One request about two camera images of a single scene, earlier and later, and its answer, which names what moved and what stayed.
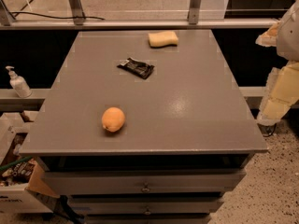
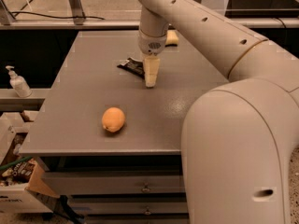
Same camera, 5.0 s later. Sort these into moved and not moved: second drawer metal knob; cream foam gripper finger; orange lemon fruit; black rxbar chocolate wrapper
Moved: cream foam gripper finger
Not moved: second drawer metal knob; black rxbar chocolate wrapper; orange lemon fruit
